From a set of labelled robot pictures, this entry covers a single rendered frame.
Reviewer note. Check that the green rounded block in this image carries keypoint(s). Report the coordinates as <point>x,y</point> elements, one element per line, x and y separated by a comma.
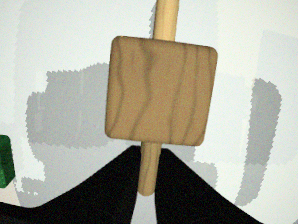
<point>7,168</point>

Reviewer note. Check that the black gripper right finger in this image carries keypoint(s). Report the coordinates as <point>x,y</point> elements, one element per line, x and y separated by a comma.
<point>182,197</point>

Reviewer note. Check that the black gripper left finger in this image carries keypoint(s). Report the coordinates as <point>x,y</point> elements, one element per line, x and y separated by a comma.
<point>107,197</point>

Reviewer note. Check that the brown wooden block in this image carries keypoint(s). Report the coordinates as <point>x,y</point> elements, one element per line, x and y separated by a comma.
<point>159,91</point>

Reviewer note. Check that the wooden stick with yellow string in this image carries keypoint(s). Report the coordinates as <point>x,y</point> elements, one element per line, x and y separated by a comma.
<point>165,28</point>

